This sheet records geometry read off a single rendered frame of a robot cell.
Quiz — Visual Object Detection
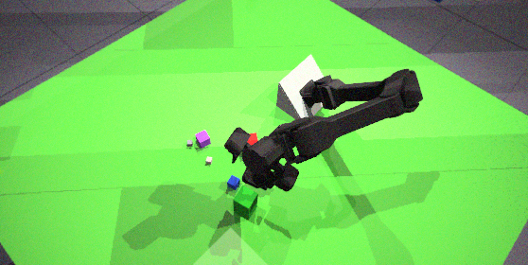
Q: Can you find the red block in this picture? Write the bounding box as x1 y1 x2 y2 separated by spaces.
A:
247 132 258 145

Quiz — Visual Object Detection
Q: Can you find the purple cube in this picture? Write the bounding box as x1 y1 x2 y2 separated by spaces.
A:
195 130 211 148

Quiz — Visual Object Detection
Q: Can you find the small blue cube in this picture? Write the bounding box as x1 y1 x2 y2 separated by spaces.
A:
227 175 240 190

